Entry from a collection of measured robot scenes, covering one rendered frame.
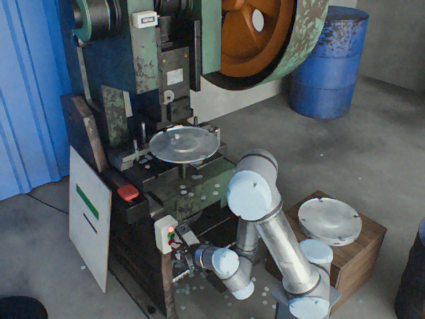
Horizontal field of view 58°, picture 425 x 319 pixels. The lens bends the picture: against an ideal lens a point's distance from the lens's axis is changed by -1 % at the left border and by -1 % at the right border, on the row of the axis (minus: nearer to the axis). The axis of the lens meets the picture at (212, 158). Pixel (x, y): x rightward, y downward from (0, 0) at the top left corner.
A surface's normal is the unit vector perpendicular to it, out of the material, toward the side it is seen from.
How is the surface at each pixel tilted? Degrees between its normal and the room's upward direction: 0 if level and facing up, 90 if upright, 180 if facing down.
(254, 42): 90
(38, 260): 0
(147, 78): 90
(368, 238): 0
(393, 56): 90
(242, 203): 83
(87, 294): 0
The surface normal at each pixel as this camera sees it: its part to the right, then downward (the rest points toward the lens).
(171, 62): 0.64, 0.41
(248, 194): -0.33, 0.40
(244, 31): -0.77, 0.35
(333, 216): 0.00, -0.84
